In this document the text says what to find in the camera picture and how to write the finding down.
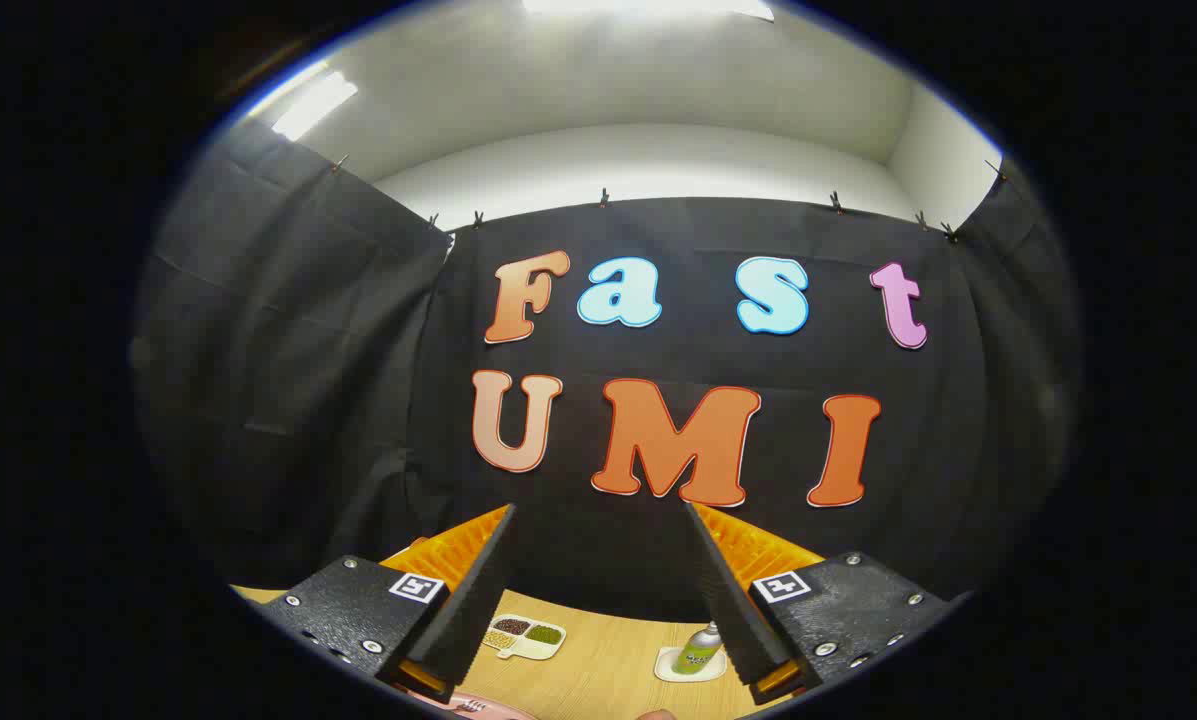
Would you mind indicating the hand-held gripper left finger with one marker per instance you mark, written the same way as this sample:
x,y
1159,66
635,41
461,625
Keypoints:
x,y
473,610

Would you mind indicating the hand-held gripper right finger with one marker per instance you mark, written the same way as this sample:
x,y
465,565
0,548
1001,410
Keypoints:
x,y
733,610

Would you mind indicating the green soda bottle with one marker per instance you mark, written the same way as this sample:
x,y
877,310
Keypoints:
x,y
698,652

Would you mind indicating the white divided dish with beans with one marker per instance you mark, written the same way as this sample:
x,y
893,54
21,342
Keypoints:
x,y
528,640

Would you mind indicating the white square coaster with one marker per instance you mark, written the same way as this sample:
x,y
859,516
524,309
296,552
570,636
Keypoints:
x,y
670,668

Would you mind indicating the pink round plate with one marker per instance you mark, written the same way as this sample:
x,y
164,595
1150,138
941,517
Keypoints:
x,y
503,712

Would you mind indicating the narrow ceiling light strip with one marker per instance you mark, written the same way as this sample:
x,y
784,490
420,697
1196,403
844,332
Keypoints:
x,y
313,105

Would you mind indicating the wide ceiling light panel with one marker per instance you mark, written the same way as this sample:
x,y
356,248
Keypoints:
x,y
648,6

